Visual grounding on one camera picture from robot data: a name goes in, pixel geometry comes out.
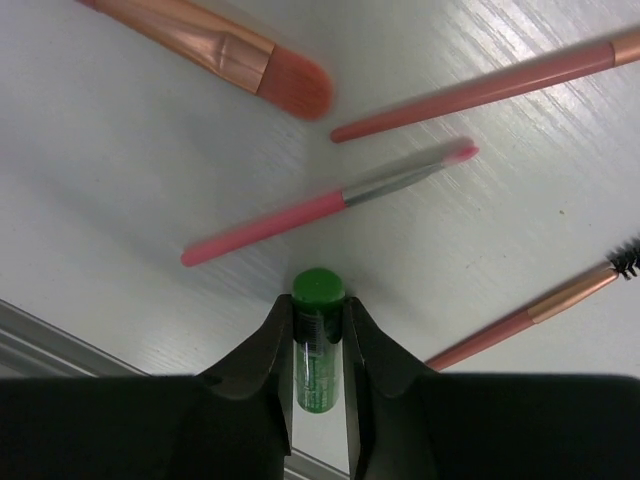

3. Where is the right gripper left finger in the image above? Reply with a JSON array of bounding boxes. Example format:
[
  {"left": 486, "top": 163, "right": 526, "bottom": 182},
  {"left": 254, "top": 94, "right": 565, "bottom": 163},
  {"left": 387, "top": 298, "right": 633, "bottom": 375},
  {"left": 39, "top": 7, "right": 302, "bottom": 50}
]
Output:
[{"left": 1, "top": 295, "right": 293, "bottom": 479}]

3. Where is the green bottle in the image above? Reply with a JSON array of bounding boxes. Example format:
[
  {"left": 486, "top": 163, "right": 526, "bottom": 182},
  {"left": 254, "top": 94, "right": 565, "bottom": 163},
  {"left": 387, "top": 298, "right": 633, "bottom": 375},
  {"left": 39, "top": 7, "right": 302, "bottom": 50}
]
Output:
[{"left": 291, "top": 268, "right": 346, "bottom": 414}]

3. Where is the pink lip pencil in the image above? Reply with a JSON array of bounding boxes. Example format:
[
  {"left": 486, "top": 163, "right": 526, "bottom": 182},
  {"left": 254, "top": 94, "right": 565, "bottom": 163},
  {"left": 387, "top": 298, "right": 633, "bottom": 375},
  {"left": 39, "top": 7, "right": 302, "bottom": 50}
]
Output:
[{"left": 83, "top": 0, "right": 334, "bottom": 121}]

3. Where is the thin pink brush stick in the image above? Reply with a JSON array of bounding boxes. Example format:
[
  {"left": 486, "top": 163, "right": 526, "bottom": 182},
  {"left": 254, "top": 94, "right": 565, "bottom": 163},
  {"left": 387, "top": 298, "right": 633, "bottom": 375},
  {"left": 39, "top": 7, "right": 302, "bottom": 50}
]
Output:
[{"left": 330, "top": 27, "right": 639, "bottom": 144}]

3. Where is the pink mascara wand brush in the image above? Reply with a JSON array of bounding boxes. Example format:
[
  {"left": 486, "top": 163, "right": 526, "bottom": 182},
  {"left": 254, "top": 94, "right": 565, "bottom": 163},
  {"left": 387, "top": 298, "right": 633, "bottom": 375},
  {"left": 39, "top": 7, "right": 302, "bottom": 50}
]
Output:
[{"left": 424, "top": 236, "right": 639, "bottom": 371}]

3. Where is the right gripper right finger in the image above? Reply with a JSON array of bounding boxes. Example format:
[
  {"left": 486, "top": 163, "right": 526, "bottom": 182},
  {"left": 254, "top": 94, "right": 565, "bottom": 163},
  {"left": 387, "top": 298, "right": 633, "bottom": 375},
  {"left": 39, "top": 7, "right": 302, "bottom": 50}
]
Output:
[{"left": 342, "top": 298, "right": 639, "bottom": 479}]

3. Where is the long pink stick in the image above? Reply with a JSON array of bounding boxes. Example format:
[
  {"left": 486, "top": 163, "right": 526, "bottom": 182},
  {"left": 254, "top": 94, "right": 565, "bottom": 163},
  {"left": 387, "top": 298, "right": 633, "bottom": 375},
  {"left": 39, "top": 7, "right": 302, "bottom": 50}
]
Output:
[{"left": 180, "top": 139, "right": 479, "bottom": 267}]

